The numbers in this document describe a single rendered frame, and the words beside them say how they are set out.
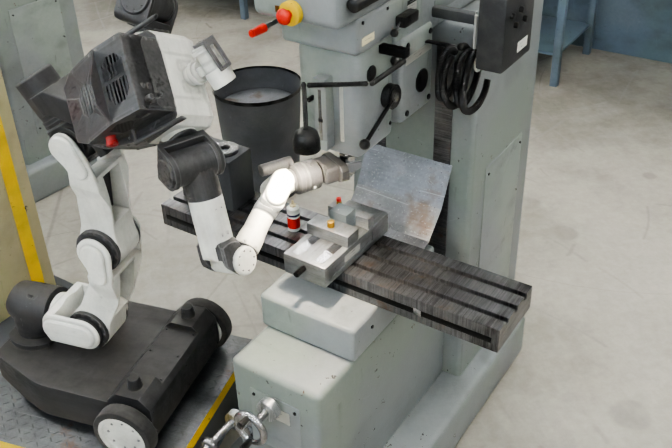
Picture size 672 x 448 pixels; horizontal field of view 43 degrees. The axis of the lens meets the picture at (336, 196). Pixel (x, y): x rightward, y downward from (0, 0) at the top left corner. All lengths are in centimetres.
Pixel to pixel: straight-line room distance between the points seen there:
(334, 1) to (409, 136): 88
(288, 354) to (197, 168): 71
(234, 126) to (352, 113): 218
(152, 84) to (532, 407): 205
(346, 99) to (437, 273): 61
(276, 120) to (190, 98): 218
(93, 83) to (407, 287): 103
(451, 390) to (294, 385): 90
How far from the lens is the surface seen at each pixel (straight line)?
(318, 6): 203
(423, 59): 246
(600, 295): 406
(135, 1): 223
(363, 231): 257
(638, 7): 649
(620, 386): 363
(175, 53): 222
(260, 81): 472
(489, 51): 233
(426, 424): 308
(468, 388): 322
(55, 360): 295
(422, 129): 274
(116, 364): 287
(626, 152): 525
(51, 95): 238
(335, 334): 248
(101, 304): 276
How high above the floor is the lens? 245
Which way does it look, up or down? 32 degrees down
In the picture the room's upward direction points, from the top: 2 degrees counter-clockwise
